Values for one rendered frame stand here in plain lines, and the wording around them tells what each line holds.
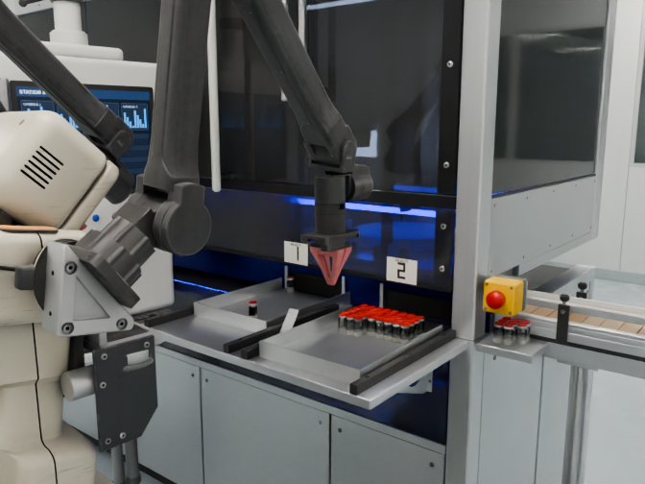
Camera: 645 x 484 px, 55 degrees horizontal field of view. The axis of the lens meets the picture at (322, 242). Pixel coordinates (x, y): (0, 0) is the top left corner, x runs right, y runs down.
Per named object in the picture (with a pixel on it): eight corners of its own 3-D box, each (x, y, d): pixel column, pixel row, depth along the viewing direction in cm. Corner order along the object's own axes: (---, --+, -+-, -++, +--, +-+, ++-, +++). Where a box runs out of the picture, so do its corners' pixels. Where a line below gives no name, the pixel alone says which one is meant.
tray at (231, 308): (280, 288, 188) (280, 278, 187) (350, 303, 172) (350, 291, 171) (194, 315, 162) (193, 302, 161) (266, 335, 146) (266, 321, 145)
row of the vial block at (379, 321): (346, 327, 151) (346, 309, 150) (411, 343, 140) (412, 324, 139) (342, 329, 149) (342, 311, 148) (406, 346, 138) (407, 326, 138)
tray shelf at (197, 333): (269, 292, 191) (269, 286, 191) (481, 339, 149) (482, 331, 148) (137, 331, 154) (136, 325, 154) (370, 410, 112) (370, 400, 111)
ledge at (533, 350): (499, 334, 152) (500, 327, 152) (553, 346, 144) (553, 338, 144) (475, 350, 141) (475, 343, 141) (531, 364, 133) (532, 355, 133)
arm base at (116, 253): (48, 249, 80) (90, 262, 72) (92, 206, 84) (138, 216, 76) (89, 292, 85) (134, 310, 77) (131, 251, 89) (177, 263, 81)
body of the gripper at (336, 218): (360, 239, 117) (360, 201, 115) (327, 248, 109) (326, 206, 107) (333, 236, 121) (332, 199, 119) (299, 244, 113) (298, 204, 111)
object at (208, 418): (210, 364, 360) (205, 215, 344) (576, 492, 234) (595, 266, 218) (44, 429, 283) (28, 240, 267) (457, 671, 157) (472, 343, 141)
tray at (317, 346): (350, 318, 159) (350, 304, 158) (441, 339, 143) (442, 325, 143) (259, 356, 132) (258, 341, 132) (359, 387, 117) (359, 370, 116)
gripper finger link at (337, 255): (360, 281, 118) (360, 233, 116) (338, 290, 112) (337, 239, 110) (332, 277, 122) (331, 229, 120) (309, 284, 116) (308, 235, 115)
